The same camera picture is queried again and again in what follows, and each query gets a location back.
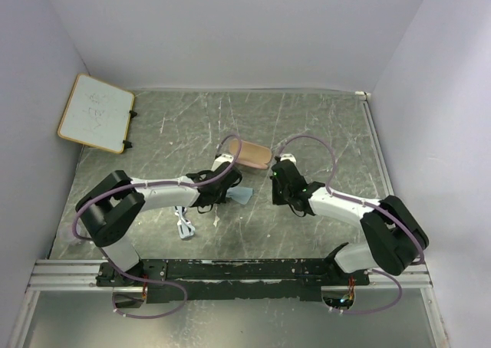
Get light blue cleaning cloth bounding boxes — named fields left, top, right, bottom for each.
left=226, top=186, right=253, bottom=205

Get pink glasses case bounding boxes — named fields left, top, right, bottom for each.
left=236, top=140, right=272, bottom=170

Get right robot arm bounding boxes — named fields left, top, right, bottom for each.
left=270, top=156, right=429, bottom=285

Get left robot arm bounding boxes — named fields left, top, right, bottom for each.
left=76, top=161, right=242, bottom=286

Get white sunglasses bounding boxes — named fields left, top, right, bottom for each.
left=174, top=206, right=196, bottom=240

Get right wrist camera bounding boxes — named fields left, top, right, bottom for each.
left=275, top=153, right=297, bottom=164

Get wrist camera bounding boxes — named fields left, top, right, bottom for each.
left=275, top=153, right=297, bottom=164
left=211, top=153, right=234, bottom=171

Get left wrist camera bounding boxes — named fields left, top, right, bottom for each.
left=211, top=153, right=234, bottom=171

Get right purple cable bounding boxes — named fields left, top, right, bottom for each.
left=274, top=135, right=427, bottom=315

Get purple cable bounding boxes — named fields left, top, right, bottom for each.
left=71, top=134, right=242, bottom=319
left=274, top=135, right=427, bottom=315

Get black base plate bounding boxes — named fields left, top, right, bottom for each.
left=95, top=258, right=371, bottom=305

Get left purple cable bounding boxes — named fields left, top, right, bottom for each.
left=71, top=134, right=242, bottom=319

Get small whiteboard with orange frame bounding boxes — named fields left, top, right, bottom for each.
left=58, top=74, right=137, bottom=154

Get aluminium rail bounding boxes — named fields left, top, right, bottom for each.
left=28, top=260, right=433, bottom=292

